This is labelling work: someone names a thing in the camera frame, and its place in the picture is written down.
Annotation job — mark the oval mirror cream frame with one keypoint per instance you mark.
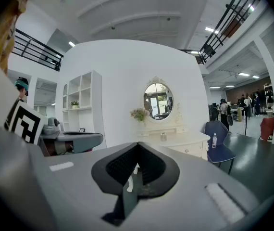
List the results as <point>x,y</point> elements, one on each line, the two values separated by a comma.
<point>158,100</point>

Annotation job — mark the blue chair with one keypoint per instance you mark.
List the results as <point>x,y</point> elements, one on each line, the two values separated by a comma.
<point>217,133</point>

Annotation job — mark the small potted plant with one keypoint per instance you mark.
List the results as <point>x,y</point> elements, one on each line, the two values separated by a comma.
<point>74,104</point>

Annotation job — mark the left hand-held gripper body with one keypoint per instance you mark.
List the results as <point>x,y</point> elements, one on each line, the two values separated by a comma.
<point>26,121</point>

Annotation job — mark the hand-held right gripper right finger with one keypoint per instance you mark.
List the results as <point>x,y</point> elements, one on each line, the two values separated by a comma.
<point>190,201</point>

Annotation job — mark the person's yellow plaid shirt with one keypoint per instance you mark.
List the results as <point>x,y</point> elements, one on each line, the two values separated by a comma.
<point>4,37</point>

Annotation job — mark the pink flower bouquet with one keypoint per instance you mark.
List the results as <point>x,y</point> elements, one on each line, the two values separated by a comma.
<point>139,114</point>

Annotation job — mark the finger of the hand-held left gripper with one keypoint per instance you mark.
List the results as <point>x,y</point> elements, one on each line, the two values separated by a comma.
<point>89,142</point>

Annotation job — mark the cream dressing table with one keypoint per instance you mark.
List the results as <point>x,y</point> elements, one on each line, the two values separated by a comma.
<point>187,141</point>

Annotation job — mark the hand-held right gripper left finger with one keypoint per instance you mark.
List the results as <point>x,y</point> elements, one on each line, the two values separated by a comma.
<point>74,189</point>

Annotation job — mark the long black railing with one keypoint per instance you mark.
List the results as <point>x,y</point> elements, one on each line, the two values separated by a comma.
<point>36,49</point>

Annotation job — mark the red chair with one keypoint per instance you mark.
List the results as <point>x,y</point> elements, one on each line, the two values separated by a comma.
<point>268,127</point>

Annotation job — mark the tall black railing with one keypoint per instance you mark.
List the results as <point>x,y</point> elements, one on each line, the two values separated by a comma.
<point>226,25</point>

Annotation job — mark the clear water bottle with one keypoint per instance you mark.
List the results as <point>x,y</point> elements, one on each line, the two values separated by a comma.
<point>214,141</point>

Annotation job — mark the white shelf unit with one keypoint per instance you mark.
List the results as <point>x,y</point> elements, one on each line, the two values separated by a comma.
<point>92,119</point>

